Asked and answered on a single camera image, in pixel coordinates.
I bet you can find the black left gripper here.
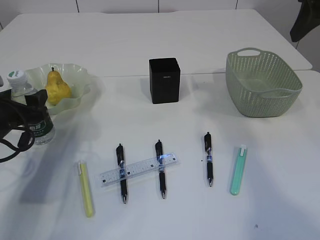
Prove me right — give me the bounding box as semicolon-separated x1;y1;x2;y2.
0;89;48;139

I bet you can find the yellow pear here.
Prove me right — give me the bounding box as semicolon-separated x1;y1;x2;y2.
45;67;72;106

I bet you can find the clear water bottle green label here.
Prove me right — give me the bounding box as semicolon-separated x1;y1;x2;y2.
6;69;55;145

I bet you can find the yellow pen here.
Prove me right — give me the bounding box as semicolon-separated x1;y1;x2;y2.
77;161;95;218

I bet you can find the mint green pen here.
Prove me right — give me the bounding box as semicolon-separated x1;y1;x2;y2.
230;145;248;196

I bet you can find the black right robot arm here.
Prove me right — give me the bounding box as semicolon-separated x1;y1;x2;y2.
290;0;320;43

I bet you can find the left black gel pen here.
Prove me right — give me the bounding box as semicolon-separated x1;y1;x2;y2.
116;143;128;204

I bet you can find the black gel pen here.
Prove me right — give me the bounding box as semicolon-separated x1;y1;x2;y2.
116;143;128;204
204;132;214;187
155;139;167;199

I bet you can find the transparent plastic ruler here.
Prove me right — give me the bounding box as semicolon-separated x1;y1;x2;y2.
98;152;179;188

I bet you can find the middle black gel pen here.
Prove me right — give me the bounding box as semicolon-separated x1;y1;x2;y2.
155;139;167;199

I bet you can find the black square pen holder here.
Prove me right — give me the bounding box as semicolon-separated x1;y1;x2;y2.
149;57;181;104

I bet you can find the right black gel pen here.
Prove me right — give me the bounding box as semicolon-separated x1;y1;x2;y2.
204;132;214;187

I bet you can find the green plastic woven basket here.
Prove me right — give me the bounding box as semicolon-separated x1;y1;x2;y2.
225;49;303;118

